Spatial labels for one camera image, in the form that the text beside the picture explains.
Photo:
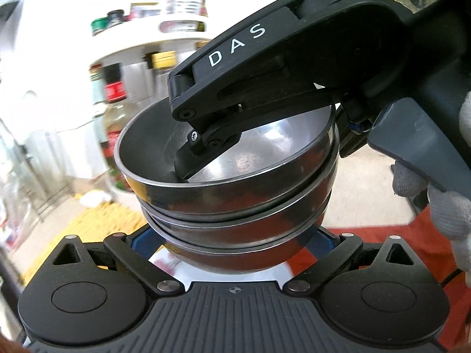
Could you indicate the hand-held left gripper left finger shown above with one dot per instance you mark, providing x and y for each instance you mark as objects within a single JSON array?
[{"x": 139, "y": 242}]

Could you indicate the white tiered condiment rack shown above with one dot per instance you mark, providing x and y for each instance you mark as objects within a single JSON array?
[{"x": 121, "y": 49}]

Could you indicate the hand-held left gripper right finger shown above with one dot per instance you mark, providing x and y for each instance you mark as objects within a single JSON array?
[{"x": 320, "y": 244}]

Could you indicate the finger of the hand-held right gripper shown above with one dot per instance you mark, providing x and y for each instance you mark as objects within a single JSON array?
[
  {"x": 353, "y": 136},
  {"x": 206, "y": 143}
]

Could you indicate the yellow chenille mat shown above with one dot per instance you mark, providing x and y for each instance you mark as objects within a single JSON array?
[{"x": 73, "y": 235}]

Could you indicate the white floral plate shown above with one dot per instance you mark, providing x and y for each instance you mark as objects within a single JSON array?
[{"x": 173, "y": 268}]

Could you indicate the white and yellow cloth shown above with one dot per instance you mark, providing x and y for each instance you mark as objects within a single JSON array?
[{"x": 94, "y": 198}]

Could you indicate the green-lidded spice jar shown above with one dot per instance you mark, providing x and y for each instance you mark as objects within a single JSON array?
[{"x": 99, "y": 26}]

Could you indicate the red cloth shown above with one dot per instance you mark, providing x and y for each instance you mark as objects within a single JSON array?
[{"x": 386, "y": 224}]

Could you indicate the soy sauce bottle red label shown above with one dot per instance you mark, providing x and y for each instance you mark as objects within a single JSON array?
[{"x": 116, "y": 117}]

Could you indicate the person's right hand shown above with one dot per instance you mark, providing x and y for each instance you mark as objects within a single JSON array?
[{"x": 452, "y": 220}]

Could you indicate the black-lidded spice jar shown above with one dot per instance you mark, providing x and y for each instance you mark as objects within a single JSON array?
[{"x": 114, "y": 16}]

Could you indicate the stainless steel bowl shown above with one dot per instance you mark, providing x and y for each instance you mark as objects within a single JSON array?
[
  {"x": 228, "y": 220},
  {"x": 235, "y": 257},
  {"x": 154, "y": 154}
]

